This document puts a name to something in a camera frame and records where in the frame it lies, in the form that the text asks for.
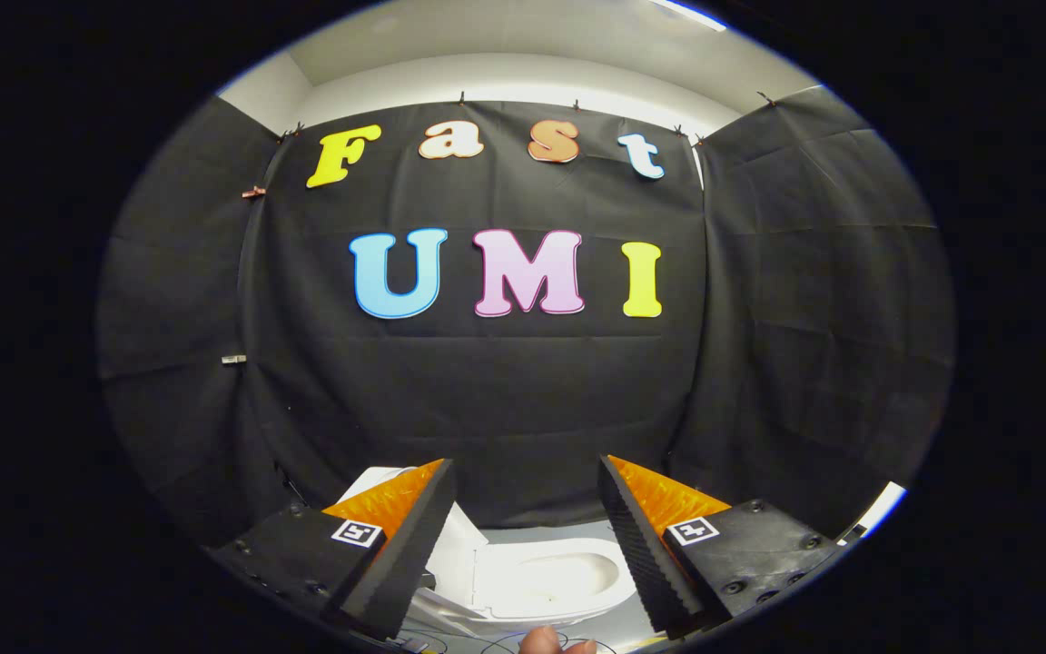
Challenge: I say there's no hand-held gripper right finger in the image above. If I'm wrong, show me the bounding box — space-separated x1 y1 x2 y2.
597 454 853 637

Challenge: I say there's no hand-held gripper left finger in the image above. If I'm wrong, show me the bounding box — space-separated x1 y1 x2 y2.
203 459 458 641

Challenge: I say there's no white toilet lid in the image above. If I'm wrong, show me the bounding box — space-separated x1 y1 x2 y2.
423 500 490 609

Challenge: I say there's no white toilet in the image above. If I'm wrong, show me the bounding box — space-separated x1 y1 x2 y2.
341 466 637 639

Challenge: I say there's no white toilet seat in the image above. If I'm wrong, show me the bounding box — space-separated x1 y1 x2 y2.
473 539 637 623

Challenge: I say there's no black backdrop cloth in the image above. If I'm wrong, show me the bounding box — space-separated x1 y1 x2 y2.
96 86 955 550

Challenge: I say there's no white panel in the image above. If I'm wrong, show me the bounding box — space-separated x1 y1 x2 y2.
841 481 907 546

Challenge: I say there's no row of dark cloth clips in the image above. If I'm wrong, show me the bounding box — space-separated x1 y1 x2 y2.
280 89 780 148

